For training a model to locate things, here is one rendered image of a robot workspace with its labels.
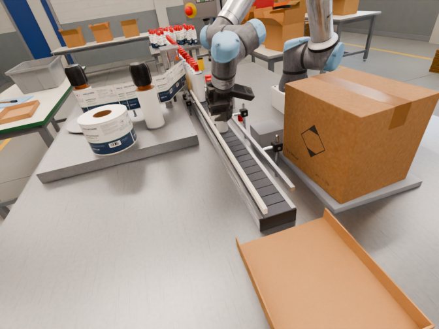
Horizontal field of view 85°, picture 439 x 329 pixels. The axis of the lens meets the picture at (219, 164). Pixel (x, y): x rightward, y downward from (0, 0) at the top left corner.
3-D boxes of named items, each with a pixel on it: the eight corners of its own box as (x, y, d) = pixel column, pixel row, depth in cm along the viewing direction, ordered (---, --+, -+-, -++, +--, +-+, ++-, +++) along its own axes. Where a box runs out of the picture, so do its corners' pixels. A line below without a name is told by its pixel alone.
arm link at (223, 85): (231, 60, 75) (240, 79, 71) (230, 72, 79) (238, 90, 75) (208, 64, 73) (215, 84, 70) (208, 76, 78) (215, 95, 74)
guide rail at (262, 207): (190, 93, 149) (189, 89, 148) (192, 93, 149) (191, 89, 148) (263, 215, 63) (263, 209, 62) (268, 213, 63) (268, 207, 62)
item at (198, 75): (197, 100, 141) (190, 64, 129) (206, 98, 142) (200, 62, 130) (198, 103, 137) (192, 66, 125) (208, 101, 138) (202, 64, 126)
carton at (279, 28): (254, 49, 284) (253, 12, 263) (291, 41, 297) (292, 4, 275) (274, 54, 252) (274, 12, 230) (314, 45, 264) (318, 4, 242)
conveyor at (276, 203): (179, 79, 198) (178, 74, 196) (189, 77, 199) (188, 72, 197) (264, 228, 66) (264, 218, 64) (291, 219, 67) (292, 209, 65)
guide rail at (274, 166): (200, 81, 147) (200, 79, 146) (202, 81, 147) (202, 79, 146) (290, 191, 61) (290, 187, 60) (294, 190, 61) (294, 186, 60)
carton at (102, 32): (93, 44, 542) (86, 25, 520) (97, 41, 577) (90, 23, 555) (113, 40, 547) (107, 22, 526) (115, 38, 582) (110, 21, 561)
